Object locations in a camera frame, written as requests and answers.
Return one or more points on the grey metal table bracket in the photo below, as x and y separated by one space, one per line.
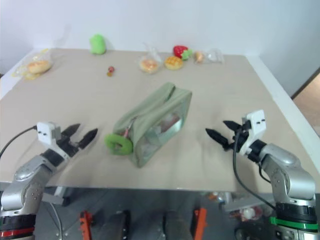
55 197
240 203

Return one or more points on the green fabric zip pouch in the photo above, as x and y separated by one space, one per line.
152 112

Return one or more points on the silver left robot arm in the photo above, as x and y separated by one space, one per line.
27 172

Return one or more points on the small red cherry toy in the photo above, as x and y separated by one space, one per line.
110 70

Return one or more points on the yellow pineapple bun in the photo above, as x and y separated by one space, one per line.
173 62

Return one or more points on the small bagged orange snack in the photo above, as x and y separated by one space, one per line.
199 56

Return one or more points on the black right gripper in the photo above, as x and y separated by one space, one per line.
240 140

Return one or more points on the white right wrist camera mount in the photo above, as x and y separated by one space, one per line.
256 122

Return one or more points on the green plush toy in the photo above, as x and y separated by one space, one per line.
97 43

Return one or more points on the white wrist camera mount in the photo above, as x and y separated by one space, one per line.
46 131
256 122

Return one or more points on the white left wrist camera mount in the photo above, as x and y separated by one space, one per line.
46 131

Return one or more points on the bun in knotted clear bag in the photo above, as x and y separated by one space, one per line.
149 65

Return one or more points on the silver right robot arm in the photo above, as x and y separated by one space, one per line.
290 175

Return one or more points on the red strawberry toy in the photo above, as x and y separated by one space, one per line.
178 50

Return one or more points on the orange table clamp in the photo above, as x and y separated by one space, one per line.
86 223
200 222

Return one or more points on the bun in crumpled yellow bag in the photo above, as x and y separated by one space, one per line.
37 66

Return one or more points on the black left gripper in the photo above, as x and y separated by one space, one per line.
68 145

